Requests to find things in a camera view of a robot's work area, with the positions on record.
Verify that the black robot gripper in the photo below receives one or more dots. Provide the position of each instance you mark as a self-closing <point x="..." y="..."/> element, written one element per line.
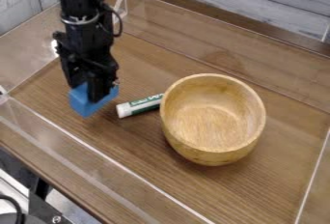
<point x="83" y="47"/>

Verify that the blue rectangular block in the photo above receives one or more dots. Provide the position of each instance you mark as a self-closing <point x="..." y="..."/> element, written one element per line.
<point x="81" y="103"/>

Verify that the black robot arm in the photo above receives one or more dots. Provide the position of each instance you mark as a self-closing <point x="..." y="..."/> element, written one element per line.
<point x="86" y="10"/>

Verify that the brown wooden bowl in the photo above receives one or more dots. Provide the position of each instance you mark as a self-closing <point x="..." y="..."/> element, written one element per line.
<point x="213" y="118"/>

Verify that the white green tube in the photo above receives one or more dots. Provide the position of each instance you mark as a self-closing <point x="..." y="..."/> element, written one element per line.
<point x="138" y="106"/>

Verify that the clear acrylic corner bracket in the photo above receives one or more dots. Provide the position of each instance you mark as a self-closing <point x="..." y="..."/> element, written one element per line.
<point x="121" y="8"/>

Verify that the black metal frame base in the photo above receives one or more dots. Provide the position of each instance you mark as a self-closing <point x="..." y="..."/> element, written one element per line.
<point x="43" y="210"/>

